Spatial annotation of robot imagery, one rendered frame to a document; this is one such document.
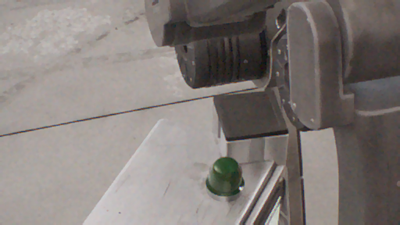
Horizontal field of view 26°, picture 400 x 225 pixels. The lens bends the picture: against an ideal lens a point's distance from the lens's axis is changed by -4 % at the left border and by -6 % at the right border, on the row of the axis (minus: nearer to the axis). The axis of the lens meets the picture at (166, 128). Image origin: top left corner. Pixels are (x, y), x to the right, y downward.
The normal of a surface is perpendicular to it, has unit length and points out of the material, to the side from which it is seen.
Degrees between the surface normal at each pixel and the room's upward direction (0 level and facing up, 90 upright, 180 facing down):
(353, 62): 90
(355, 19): 40
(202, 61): 79
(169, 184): 0
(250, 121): 0
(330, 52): 70
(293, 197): 65
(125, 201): 0
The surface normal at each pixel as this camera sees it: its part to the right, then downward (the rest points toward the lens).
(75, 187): -0.01, -0.75
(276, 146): 0.16, 0.65
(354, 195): -0.95, 0.20
